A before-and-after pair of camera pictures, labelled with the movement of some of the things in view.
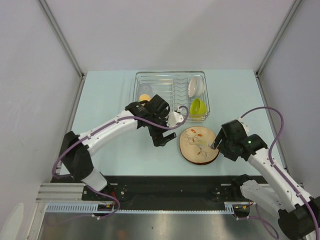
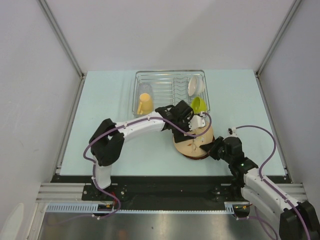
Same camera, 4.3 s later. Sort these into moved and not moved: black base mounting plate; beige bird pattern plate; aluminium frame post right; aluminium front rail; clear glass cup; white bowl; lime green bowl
Moved: beige bird pattern plate
Not moved: lime green bowl; clear glass cup; black base mounting plate; aluminium front rail; white bowl; aluminium frame post right
